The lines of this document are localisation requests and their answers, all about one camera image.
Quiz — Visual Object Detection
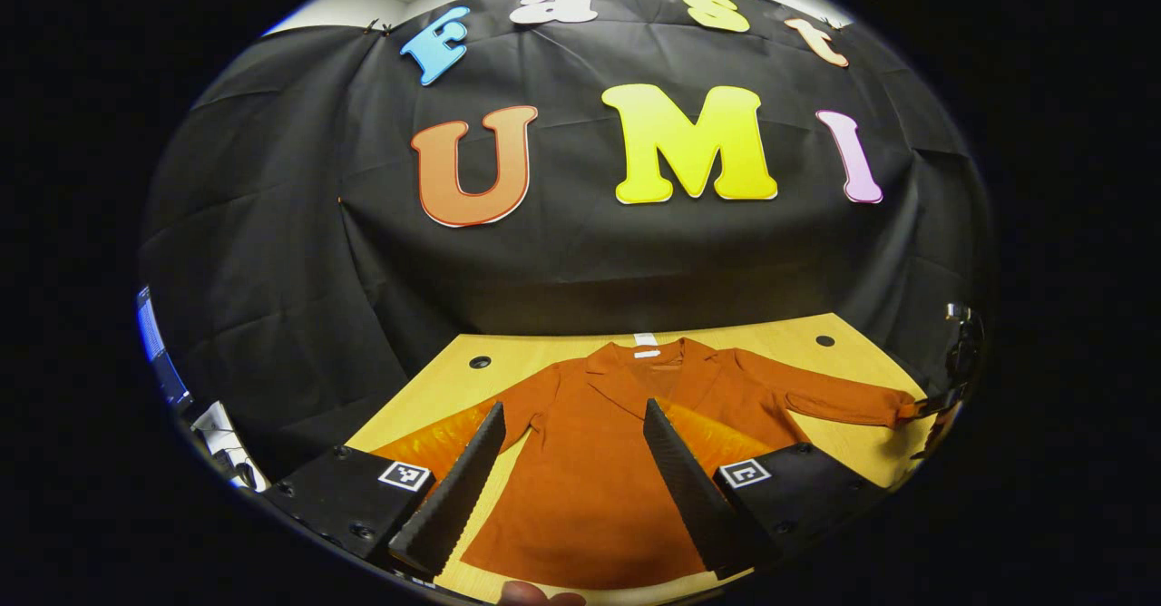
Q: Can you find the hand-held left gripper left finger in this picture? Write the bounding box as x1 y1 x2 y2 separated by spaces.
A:
263 401 507 582

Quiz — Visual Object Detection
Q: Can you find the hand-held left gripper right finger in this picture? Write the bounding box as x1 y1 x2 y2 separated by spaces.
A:
642 396 895 582

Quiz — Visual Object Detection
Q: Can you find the orange knit garment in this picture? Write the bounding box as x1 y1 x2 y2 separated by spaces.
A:
372 337 922 591

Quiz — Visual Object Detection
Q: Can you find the white device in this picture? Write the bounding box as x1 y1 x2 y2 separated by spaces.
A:
190 401 270 491

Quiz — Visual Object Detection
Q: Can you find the black backdrop cloth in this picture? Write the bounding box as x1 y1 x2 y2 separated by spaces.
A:
136 0 996 491

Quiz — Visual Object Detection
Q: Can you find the blue lit screen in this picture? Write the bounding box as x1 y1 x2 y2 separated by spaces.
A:
135 286 193 409

